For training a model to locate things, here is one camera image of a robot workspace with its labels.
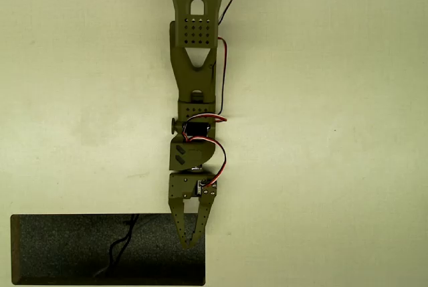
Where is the long red black arm cable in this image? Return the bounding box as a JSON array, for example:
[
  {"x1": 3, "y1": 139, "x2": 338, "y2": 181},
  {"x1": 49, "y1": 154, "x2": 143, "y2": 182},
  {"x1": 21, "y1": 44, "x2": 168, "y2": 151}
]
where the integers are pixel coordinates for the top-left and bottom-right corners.
[{"x1": 217, "y1": 0, "x2": 247, "y2": 114}]

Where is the red white wrist servo cable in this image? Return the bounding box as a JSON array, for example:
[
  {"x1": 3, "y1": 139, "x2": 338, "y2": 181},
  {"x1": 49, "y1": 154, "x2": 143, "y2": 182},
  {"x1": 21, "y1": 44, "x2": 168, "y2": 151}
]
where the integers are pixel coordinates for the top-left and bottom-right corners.
[{"x1": 182, "y1": 114, "x2": 228, "y2": 143}]

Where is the red white gripper servo cable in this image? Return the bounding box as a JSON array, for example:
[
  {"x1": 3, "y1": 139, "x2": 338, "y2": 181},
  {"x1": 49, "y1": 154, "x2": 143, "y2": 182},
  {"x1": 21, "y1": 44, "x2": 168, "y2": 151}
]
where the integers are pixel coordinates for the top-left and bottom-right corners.
[{"x1": 187, "y1": 136, "x2": 228, "y2": 189}]

